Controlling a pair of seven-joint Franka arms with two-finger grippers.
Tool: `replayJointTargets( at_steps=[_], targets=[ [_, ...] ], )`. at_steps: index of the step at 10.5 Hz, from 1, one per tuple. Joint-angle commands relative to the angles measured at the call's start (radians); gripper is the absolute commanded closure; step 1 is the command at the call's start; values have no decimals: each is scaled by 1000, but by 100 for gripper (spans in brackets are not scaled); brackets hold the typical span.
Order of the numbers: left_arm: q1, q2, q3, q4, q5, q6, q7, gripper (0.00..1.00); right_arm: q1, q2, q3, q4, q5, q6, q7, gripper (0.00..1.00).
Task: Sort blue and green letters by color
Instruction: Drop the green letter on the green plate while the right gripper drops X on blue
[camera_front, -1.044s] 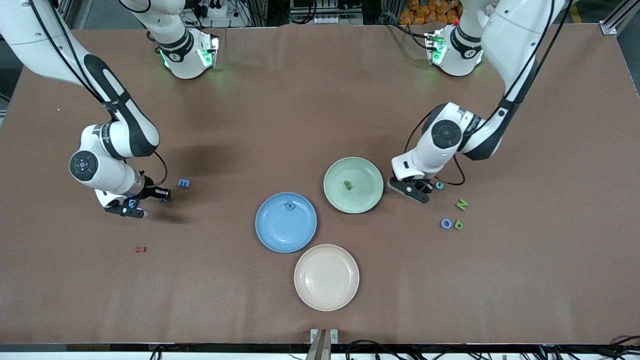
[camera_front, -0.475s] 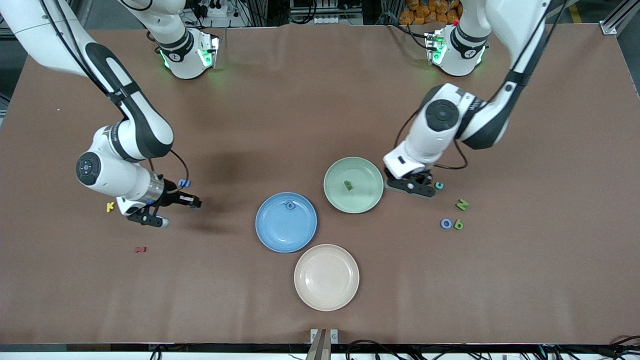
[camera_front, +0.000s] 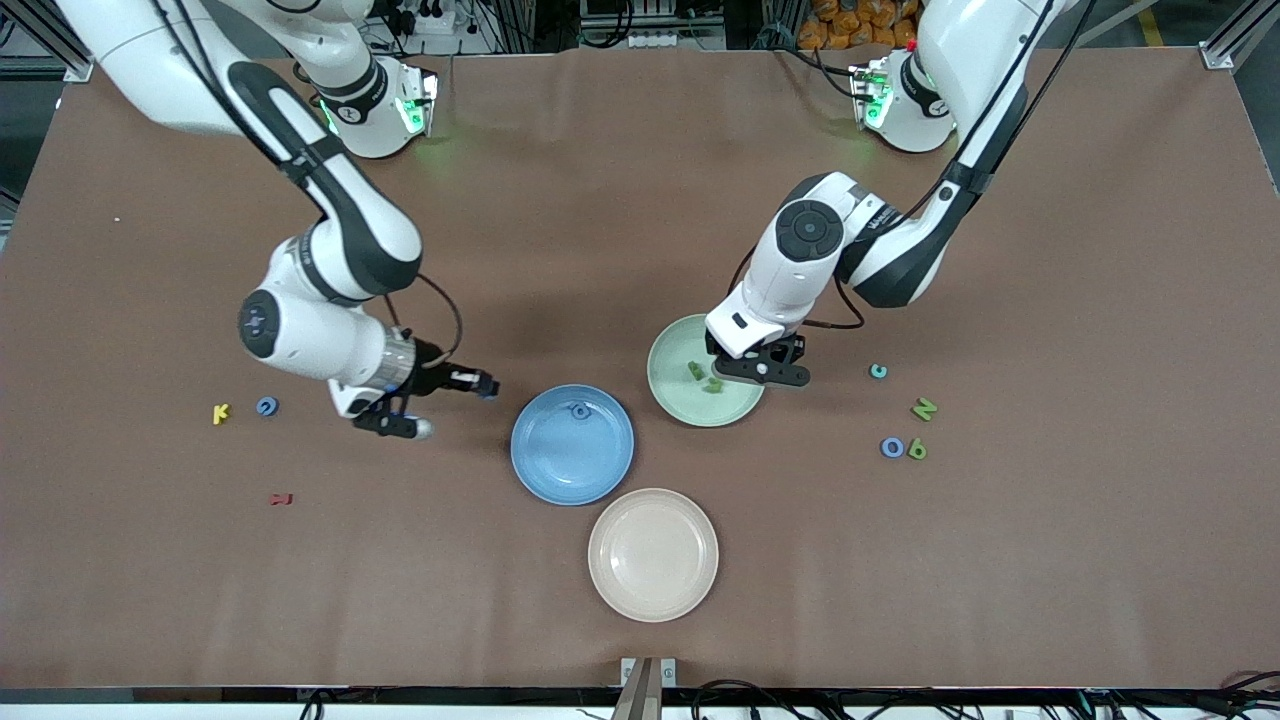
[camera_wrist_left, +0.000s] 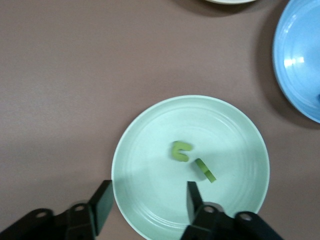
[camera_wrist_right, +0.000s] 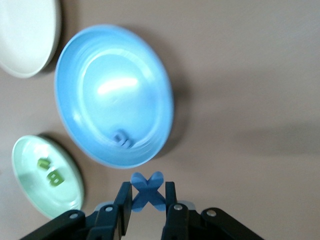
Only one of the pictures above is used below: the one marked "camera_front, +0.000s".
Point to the pile of orange objects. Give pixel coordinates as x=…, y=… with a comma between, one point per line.
x=840, y=25

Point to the brown table cover sheet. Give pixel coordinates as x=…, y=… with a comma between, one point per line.
x=1050, y=560

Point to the cream plate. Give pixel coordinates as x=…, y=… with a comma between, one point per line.
x=653, y=555

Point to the metal table edge bracket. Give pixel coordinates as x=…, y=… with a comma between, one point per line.
x=640, y=690

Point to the blue plate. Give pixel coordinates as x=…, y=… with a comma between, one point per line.
x=575, y=460

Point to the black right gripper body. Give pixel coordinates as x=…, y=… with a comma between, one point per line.
x=432, y=373

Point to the pale green plate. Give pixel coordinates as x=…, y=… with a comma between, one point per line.
x=680, y=400

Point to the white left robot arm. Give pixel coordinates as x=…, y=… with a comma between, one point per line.
x=800, y=270

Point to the white power strip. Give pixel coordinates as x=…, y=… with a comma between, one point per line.
x=425, y=18
x=655, y=38

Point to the green foam letter g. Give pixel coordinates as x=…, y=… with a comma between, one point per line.
x=911, y=447

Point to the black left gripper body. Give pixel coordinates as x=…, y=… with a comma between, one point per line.
x=789, y=349

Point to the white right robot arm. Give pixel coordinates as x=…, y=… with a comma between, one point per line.
x=330, y=340

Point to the blue foam letter O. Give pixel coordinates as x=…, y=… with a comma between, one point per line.
x=884, y=448

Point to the blue foam letter G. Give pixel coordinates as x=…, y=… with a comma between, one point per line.
x=260, y=406

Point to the aluminium frame post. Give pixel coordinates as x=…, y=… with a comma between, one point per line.
x=60, y=45
x=1235, y=35

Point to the green foam letter N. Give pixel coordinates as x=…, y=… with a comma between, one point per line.
x=924, y=409

